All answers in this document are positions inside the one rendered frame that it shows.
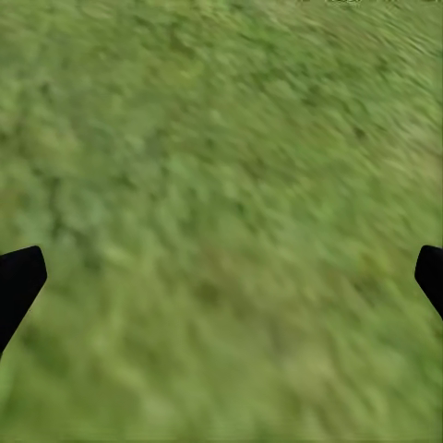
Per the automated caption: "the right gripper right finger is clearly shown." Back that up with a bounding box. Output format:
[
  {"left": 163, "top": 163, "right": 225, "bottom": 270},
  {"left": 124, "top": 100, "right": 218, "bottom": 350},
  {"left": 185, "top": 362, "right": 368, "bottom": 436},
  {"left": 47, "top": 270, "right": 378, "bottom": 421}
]
[{"left": 414, "top": 245, "right": 443, "bottom": 318}]

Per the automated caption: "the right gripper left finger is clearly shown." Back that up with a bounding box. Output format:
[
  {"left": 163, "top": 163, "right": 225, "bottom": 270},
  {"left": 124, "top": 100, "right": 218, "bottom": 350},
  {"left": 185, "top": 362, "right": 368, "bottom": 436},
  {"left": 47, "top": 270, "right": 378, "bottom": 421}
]
[{"left": 0, "top": 245, "right": 47, "bottom": 354}]

